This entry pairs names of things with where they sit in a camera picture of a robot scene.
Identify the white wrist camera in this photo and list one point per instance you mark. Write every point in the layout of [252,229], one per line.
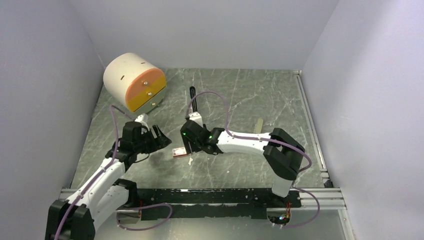
[196,117]
[143,119]

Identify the right side aluminium rail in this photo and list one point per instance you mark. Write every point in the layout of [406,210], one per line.
[326,180]

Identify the round white orange drawer box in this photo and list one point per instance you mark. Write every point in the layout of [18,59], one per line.
[135,83]

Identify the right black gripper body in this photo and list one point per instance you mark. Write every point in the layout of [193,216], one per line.
[191,146]

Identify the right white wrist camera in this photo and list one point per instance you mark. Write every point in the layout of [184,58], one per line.
[196,117]

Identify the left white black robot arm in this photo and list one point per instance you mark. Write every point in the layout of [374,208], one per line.
[80,215]

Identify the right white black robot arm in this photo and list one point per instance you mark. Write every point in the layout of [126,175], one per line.
[281,151]

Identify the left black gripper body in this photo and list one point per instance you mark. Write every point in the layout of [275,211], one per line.
[146,142]

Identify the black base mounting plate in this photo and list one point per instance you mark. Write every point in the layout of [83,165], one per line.
[162,210]

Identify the red staples box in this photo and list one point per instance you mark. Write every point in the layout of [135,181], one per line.
[179,152]

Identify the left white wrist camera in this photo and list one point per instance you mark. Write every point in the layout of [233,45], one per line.
[143,119]

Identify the blue black stapler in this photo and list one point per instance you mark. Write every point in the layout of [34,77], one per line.
[193,107]

